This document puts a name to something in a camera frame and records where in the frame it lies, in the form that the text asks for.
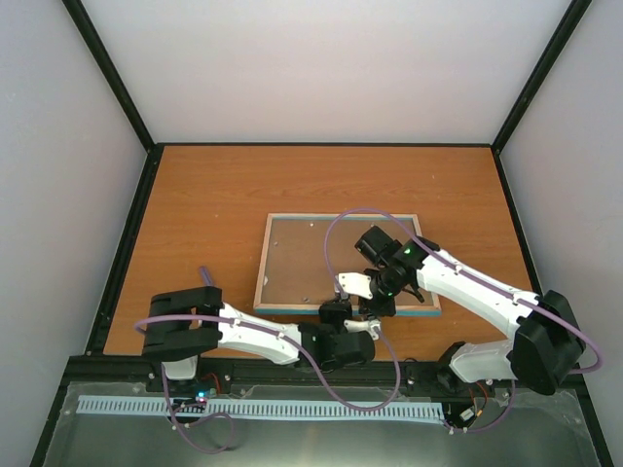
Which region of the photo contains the blue picture frame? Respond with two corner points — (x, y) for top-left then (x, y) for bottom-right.
(252, 211), (442, 318)

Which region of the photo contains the red blue screwdriver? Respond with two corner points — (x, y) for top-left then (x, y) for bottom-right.
(199, 266), (214, 286)

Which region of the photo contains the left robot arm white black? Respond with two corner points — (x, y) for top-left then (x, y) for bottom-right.
(134, 286), (381, 392)

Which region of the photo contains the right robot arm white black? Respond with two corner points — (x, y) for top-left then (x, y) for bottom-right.
(336, 226), (586, 395)

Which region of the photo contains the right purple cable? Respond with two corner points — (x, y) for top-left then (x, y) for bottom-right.
(322, 207), (604, 434)

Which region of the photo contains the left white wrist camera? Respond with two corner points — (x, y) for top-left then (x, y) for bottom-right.
(344, 319), (382, 341)

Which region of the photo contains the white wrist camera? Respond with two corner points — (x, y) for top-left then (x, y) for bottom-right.
(344, 319), (382, 341)
(335, 272), (373, 300)

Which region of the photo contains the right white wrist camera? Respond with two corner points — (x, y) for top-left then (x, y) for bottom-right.
(335, 272), (373, 300)

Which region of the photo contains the black mounting rail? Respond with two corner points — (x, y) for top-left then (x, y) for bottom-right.
(145, 357), (493, 401)

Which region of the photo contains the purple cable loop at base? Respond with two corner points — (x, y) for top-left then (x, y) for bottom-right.
(160, 369), (236, 453)

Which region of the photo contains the light blue slotted cable duct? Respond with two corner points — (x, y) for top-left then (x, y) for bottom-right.
(75, 395), (444, 424)

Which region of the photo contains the black enclosure frame post right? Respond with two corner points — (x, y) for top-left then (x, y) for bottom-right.
(490, 0), (594, 153)

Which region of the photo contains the black enclosure frame post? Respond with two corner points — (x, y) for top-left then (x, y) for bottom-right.
(60, 0), (157, 156)
(490, 0), (594, 153)

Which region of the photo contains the black enclosure frame post left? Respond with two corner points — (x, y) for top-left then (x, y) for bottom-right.
(60, 0), (157, 156)

